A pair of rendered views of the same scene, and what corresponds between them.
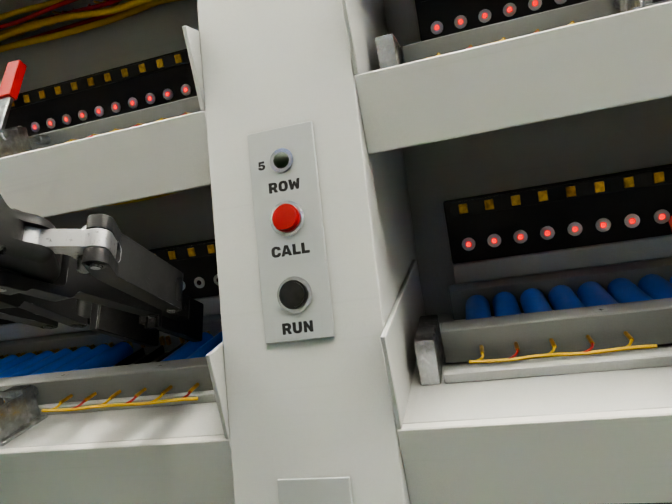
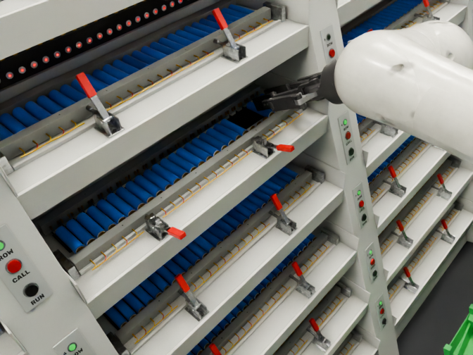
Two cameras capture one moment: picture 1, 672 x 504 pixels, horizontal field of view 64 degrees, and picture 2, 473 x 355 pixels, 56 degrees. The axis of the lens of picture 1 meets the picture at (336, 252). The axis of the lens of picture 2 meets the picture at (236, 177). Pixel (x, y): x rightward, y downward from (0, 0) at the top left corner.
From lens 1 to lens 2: 95 cm
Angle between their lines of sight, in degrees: 60
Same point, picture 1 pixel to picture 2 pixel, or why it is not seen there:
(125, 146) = (289, 41)
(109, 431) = (294, 132)
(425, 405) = not seen: hidden behind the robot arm
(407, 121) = (343, 19)
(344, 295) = not seen: hidden behind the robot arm
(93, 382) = (269, 126)
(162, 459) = (315, 128)
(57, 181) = (270, 59)
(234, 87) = (314, 15)
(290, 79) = (325, 11)
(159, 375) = (286, 113)
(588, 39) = not seen: outside the picture
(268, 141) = (324, 32)
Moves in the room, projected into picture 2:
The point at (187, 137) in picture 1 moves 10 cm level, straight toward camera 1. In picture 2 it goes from (304, 34) to (356, 22)
